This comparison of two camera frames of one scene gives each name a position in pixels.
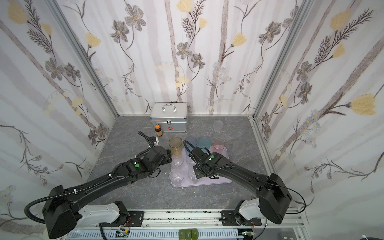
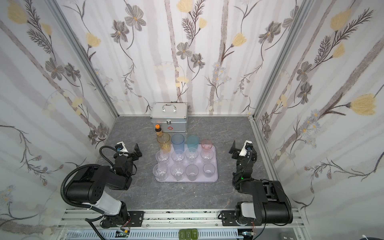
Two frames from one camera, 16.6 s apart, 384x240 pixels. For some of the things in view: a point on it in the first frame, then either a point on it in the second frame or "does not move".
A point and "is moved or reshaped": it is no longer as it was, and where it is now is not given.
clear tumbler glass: (190, 161) -> (178, 156)
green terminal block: (188, 234) does not move
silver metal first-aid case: (171, 116) does not move
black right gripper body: (192, 154) -> (238, 151)
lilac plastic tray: (182, 172) is moved or reshaped
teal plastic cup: (204, 142) -> (192, 141)
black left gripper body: (166, 156) -> (130, 153)
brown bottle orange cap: (158, 129) does not move
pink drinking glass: (218, 145) -> (206, 144)
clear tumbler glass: (177, 161) is moved or reshaped
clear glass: (192, 176) -> (177, 170)
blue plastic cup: (193, 141) -> (178, 140)
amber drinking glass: (175, 143) -> (164, 139)
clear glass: (176, 176) -> (160, 170)
